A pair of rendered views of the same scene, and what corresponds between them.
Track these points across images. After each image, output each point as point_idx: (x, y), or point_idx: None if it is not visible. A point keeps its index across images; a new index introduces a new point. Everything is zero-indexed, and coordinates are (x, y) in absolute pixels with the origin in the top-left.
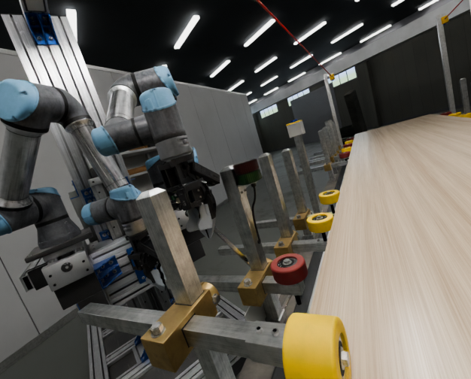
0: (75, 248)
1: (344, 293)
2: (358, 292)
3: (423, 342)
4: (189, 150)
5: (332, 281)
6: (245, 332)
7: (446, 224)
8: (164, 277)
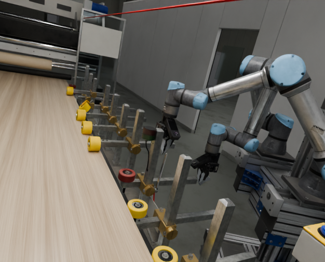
0: (259, 155)
1: (96, 164)
2: (92, 165)
3: (74, 156)
4: (164, 111)
5: (103, 167)
6: (110, 140)
7: (57, 194)
8: (200, 179)
